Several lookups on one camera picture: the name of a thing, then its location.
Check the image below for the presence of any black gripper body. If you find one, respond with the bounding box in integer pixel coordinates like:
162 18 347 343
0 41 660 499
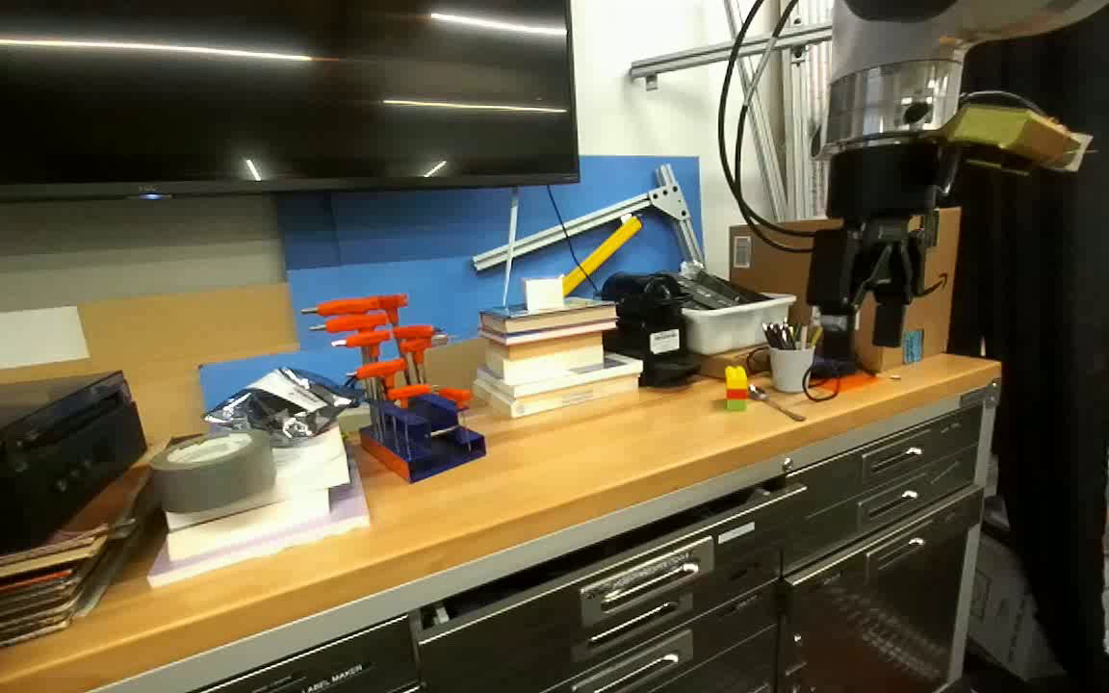
804 211 948 310

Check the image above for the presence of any black narrow cabinet drawer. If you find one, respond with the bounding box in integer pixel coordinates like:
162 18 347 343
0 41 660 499
783 446 986 535
783 404 986 494

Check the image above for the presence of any black tall cabinet drawer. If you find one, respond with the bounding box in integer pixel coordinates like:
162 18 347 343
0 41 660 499
783 494 986 693

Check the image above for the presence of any dark blue tool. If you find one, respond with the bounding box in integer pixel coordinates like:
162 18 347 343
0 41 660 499
822 343 863 382

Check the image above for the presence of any orange mat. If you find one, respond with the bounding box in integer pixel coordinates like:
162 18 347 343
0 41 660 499
808 364 885 394

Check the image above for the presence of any bundle of pens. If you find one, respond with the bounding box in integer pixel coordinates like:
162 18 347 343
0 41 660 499
764 318 827 354

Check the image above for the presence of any brown cardboard box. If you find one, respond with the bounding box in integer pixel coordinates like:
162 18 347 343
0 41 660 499
730 205 968 377

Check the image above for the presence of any white pen cup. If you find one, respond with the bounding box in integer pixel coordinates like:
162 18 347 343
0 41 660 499
767 343 817 396

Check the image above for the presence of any metal spoon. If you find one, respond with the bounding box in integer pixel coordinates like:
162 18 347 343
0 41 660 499
746 385 808 426

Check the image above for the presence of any white plastic bin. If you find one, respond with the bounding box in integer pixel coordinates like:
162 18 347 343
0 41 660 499
678 270 801 356

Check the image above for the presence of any yellow red green brick toy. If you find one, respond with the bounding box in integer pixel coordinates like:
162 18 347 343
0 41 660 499
722 360 755 417

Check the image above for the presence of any black ribbed pack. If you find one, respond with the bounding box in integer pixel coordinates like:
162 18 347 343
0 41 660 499
681 270 771 310

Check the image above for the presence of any black curtain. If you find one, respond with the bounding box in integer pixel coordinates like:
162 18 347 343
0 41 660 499
948 0 1109 689

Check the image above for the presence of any black bag white label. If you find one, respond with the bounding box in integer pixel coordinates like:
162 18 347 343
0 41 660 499
599 270 708 394

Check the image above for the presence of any yellow spirit level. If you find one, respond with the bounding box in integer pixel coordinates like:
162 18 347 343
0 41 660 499
560 211 646 300

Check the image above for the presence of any large white book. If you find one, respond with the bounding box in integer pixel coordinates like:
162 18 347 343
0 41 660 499
469 349 646 422

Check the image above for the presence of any dark cover book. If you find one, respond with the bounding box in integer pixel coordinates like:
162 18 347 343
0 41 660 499
473 296 619 338

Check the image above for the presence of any small white box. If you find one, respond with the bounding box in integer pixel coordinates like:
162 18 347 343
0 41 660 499
524 274 572 315

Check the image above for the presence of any thick white book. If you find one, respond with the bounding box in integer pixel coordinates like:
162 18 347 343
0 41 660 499
478 328 611 388

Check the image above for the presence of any blue foam board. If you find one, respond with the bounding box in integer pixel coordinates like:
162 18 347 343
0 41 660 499
198 154 708 417

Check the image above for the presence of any pale purple board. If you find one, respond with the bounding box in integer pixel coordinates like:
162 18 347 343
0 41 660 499
144 481 374 592

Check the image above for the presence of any crumpled silver foil bag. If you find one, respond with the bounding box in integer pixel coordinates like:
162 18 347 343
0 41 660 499
201 364 359 449

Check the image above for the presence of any black tool cabinet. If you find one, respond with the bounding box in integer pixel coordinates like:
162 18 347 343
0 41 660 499
106 382 1007 693

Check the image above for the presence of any brown cardboard panel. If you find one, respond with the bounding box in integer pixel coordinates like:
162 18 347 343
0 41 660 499
74 282 300 449

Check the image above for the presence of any black hard case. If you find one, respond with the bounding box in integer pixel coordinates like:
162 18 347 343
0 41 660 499
0 370 152 569

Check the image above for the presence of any white paper sheet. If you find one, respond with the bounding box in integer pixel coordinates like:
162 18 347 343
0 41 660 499
0 302 92 382

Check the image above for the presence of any stack of thin boards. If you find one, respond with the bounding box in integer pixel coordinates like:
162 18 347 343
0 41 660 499
0 464 162 667

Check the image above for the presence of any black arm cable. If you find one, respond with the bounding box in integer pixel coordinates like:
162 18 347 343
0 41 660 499
715 0 841 256

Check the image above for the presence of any yellow wrist camera box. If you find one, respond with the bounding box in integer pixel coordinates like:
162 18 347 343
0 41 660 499
935 98 1094 178

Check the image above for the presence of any silver wall rail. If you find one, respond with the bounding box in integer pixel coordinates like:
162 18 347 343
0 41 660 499
624 18 836 91

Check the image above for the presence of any silver aluminium frame bracket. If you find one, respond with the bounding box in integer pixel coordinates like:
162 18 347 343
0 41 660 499
469 161 708 275

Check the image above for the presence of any orange T-handle hex key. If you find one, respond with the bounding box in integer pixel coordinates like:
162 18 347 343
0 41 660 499
384 382 478 417
350 356 414 388
300 292 384 324
320 310 398 343
388 318 447 388
326 328 402 360

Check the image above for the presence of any black wall monitor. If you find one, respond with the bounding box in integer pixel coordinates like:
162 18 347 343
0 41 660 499
0 0 583 205

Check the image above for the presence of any grey duct tape roll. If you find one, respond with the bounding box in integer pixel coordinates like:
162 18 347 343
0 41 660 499
147 426 280 521

